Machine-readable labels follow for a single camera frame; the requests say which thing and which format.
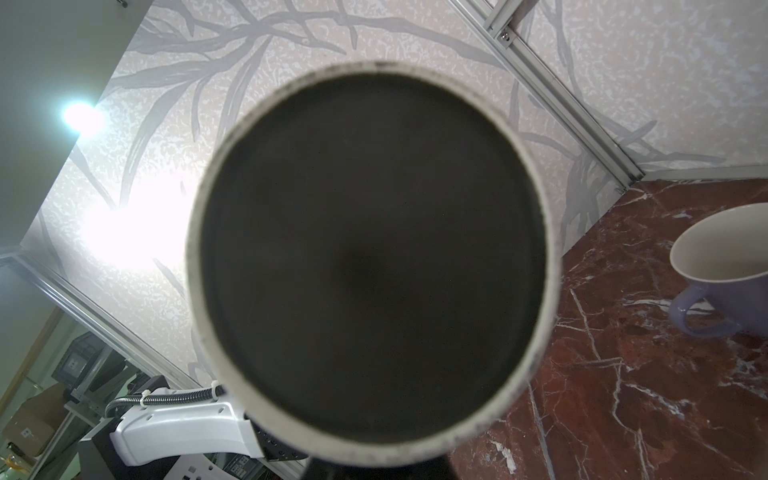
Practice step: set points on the black mug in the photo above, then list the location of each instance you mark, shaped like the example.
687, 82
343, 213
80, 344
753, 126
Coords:
373, 265

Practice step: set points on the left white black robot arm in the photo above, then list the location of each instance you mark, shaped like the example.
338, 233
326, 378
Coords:
157, 432

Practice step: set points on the purple mug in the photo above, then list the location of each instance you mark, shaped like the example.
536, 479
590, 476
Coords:
724, 260

